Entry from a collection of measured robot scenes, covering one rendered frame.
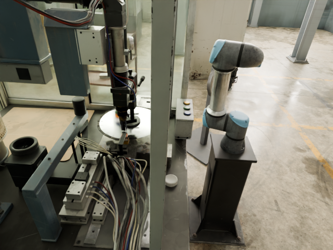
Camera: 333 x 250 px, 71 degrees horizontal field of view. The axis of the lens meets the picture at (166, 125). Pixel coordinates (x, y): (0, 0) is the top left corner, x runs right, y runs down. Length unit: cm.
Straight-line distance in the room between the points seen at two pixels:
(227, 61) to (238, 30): 324
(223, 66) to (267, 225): 140
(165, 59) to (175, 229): 79
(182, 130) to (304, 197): 145
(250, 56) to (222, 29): 315
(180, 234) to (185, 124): 67
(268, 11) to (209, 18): 664
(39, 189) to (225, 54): 94
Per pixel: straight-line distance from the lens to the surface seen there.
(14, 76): 116
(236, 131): 140
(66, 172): 123
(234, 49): 117
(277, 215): 227
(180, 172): 129
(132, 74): 109
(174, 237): 105
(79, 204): 106
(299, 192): 255
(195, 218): 202
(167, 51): 43
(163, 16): 42
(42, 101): 200
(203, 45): 427
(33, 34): 106
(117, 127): 126
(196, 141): 273
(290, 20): 1104
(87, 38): 90
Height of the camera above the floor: 165
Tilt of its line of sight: 33 degrees down
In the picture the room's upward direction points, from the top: 3 degrees clockwise
